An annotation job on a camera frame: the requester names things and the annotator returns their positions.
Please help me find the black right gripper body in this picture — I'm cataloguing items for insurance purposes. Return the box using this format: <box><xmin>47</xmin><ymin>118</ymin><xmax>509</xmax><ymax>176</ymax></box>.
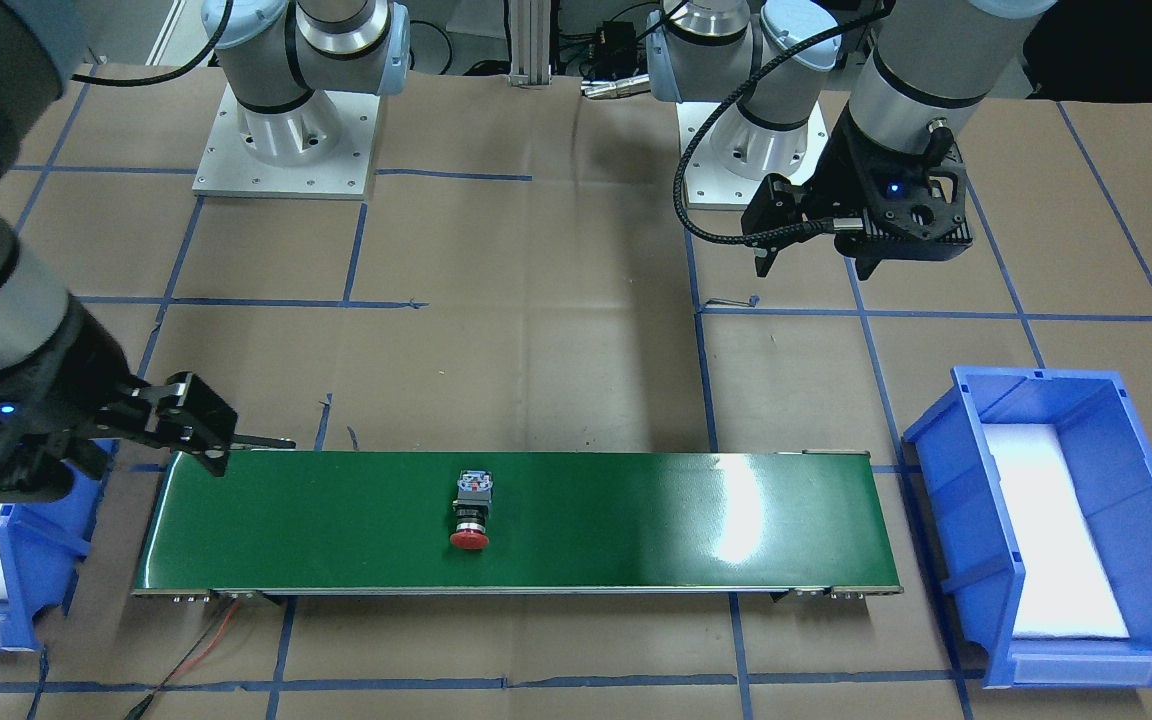
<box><xmin>0</xmin><ymin>300</ymin><xmax>142</xmax><ymax>503</ymax></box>

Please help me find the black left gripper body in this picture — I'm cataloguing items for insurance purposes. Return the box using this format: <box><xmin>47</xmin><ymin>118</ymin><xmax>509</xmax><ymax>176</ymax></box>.
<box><xmin>806</xmin><ymin>109</ymin><xmax>973</xmax><ymax>263</ymax></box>

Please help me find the red push button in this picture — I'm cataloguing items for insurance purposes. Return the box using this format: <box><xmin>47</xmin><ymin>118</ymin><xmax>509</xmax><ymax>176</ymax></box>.
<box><xmin>449</xmin><ymin>469</ymin><xmax>494</xmax><ymax>551</ymax></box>

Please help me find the blue bin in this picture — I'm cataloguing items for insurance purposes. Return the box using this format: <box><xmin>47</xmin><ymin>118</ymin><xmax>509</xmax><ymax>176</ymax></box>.
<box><xmin>904</xmin><ymin>366</ymin><xmax>1152</xmax><ymax>688</ymax></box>
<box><xmin>0</xmin><ymin>470</ymin><xmax>108</xmax><ymax>652</ymax></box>

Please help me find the green conveyor belt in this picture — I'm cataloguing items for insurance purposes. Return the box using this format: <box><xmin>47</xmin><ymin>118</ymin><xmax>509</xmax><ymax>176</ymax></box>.
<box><xmin>132</xmin><ymin>450</ymin><xmax>902</xmax><ymax>597</ymax></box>

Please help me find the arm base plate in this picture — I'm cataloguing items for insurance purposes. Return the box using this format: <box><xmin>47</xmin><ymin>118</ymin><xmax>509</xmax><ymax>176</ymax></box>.
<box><xmin>192</xmin><ymin>88</ymin><xmax>381</xmax><ymax>200</ymax></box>
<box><xmin>684</xmin><ymin>104</ymin><xmax>829</xmax><ymax>211</ymax></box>

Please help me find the black braided left gripper cable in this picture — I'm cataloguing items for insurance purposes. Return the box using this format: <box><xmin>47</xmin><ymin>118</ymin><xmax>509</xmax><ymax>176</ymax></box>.
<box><xmin>673</xmin><ymin>20</ymin><xmax>882</xmax><ymax>247</ymax></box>

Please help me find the red black conveyor cable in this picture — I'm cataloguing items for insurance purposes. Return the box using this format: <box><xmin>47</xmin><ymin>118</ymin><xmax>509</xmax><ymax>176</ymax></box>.
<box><xmin>126</xmin><ymin>598</ymin><xmax>247</xmax><ymax>719</ymax></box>

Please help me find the aluminium frame post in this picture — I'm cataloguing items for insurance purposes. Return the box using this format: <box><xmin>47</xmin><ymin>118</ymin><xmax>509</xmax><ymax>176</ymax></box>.
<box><xmin>503</xmin><ymin>1</ymin><xmax>556</xmax><ymax>88</ymax></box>

